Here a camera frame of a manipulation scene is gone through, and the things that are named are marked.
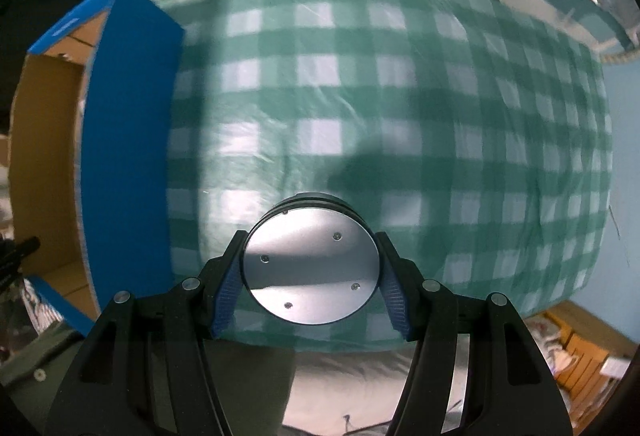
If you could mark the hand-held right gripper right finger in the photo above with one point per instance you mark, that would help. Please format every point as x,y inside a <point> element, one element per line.
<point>395,301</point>

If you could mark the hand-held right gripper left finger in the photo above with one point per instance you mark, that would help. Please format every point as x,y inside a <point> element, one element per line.
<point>227,296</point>

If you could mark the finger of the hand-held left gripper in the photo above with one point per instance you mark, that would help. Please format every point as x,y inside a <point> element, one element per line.
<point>29,246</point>

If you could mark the silver metal disc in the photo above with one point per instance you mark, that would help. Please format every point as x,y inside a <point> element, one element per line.
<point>310,266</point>

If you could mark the blue cardboard box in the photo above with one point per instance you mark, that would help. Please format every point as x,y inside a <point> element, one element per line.
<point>130,140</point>

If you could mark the black white striped cloth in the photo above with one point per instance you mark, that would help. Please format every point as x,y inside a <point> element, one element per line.
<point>37,306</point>

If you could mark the person's green shirt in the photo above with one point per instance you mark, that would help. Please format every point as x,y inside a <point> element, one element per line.
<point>35,356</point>

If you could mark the person's green pants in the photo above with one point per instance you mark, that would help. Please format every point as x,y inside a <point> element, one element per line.
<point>250,391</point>

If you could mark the green checked tablecloth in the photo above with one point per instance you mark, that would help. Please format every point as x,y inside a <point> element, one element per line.
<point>400,115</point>

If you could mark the wooden crate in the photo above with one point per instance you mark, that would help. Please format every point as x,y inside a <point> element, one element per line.
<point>585,351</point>

